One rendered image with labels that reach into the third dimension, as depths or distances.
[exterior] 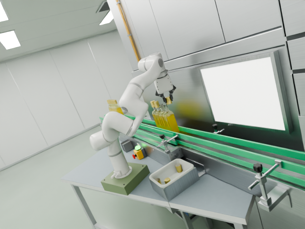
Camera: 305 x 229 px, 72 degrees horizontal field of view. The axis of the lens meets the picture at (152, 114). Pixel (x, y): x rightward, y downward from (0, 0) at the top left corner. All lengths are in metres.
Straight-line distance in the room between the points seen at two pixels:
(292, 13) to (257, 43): 0.49
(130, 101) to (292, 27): 0.72
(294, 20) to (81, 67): 6.91
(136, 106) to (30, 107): 6.18
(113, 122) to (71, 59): 6.21
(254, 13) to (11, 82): 6.67
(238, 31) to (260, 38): 0.12
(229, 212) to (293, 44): 0.74
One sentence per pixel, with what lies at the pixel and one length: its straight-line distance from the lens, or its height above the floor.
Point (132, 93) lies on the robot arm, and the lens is 1.02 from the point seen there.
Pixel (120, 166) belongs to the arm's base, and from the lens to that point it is 1.40.
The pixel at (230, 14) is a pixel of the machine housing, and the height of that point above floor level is 1.50.
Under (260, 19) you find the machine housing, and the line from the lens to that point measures 0.96.
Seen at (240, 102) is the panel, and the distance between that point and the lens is 1.09.
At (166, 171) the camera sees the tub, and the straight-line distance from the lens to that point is 1.30.
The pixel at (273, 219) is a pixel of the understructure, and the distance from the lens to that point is 1.50.
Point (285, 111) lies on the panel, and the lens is 0.98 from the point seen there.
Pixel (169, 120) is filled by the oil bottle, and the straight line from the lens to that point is 1.39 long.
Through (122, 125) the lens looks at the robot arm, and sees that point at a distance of 1.04.
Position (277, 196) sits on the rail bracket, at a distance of 0.90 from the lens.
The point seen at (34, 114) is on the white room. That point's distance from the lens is 7.07.
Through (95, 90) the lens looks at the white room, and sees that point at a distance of 7.21.
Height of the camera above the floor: 1.45
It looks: 14 degrees down
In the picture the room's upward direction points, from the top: 20 degrees counter-clockwise
